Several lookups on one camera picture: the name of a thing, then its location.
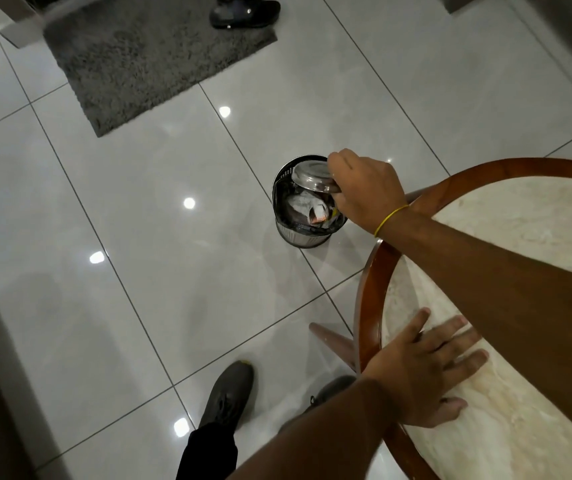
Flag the yellow rubber wrist band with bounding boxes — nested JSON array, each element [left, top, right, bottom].
[[374, 204, 411, 239]]

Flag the person's grey right shoe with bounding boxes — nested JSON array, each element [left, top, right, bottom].
[[278, 375, 357, 435]]

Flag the person's grey shoe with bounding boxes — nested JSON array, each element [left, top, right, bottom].
[[198, 361, 256, 431], [278, 375, 357, 435]]

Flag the steel trash bin black liner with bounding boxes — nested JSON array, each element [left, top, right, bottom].
[[271, 155, 349, 249]]

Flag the person's left forearm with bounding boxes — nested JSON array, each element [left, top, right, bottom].
[[227, 377, 402, 480]]

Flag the person's left hand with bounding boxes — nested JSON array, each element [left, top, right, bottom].
[[362, 308, 490, 429]]

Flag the grey shaggy rug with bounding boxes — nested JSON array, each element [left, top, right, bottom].
[[43, 0, 279, 139]]

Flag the person's grey left shoe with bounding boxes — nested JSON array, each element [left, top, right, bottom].
[[198, 361, 256, 431]]

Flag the person's right hand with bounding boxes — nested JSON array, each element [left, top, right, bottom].
[[327, 148, 411, 236]]

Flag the person's black trouser leg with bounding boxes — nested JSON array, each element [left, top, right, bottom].
[[175, 422, 240, 480]]

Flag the crumpled white paper trash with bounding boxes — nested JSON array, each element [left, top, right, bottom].
[[286, 191, 332, 229]]

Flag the round steel plate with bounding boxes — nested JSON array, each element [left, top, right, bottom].
[[292, 161, 342, 195]]

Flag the round wooden marble-top table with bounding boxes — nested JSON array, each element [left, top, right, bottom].
[[309, 158, 572, 480]]

